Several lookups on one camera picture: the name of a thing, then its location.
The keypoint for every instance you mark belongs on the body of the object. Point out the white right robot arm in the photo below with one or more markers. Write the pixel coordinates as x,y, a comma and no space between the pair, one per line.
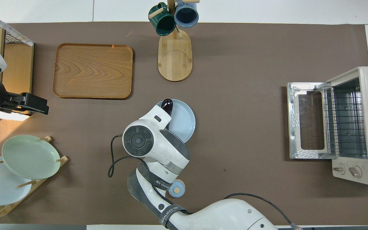
158,150

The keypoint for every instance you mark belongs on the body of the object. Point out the rectangular wooden tray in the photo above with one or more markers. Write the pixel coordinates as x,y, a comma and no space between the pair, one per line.
91,70

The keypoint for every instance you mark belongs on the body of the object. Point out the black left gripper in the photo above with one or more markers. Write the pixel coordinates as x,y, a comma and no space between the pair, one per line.
34,101

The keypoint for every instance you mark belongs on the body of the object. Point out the wooden plate rack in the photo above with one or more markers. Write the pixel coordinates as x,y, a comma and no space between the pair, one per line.
63,159

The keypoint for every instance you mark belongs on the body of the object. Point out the white marbled panel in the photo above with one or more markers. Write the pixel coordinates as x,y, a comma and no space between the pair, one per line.
18,35

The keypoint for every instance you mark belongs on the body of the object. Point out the brown table mat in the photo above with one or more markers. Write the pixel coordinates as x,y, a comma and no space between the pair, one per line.
235,48

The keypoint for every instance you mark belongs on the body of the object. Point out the dark purple eggplant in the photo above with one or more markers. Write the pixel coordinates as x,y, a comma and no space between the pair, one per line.
167,103

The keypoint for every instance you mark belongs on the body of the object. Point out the wooden mug tree stand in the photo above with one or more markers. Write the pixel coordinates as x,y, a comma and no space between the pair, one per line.
175,60

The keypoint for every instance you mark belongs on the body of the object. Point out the light blue round plate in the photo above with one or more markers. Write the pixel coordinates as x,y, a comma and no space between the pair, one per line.
184,119

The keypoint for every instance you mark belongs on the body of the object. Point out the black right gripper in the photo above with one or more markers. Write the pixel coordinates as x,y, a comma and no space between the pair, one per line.
168,123

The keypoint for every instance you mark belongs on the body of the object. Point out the blue mug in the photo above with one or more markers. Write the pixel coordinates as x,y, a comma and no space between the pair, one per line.
186,15

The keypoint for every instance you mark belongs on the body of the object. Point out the dark green mug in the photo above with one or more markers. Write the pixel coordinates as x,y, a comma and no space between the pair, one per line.
163,22

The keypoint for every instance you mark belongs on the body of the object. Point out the pale green plate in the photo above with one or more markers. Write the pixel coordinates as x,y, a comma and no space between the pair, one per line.
30,156

